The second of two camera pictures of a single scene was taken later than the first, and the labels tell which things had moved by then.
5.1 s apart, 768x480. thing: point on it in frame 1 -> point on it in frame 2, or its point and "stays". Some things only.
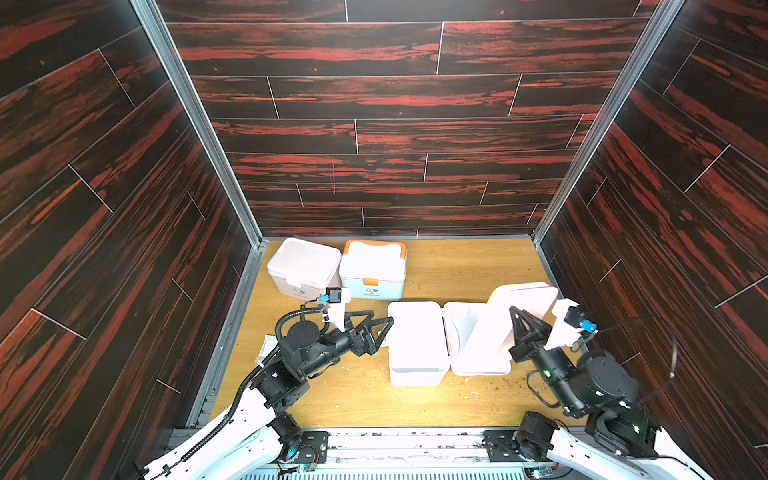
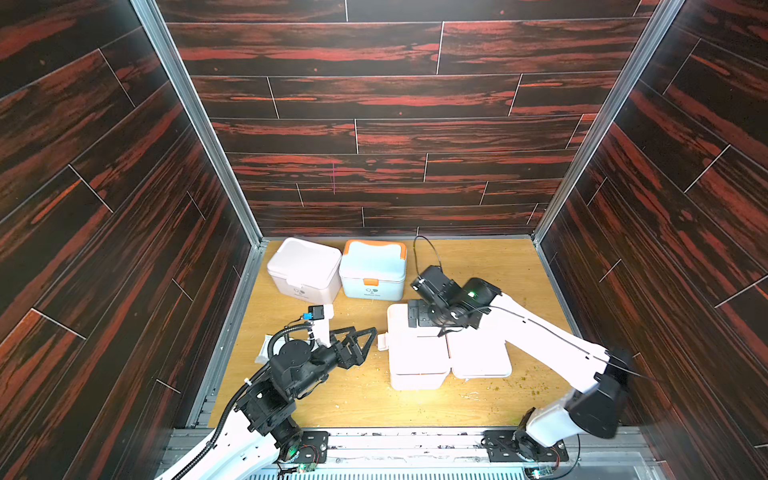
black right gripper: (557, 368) -> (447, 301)
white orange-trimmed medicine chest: (373, 270) stays
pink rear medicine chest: (304, 270) stays
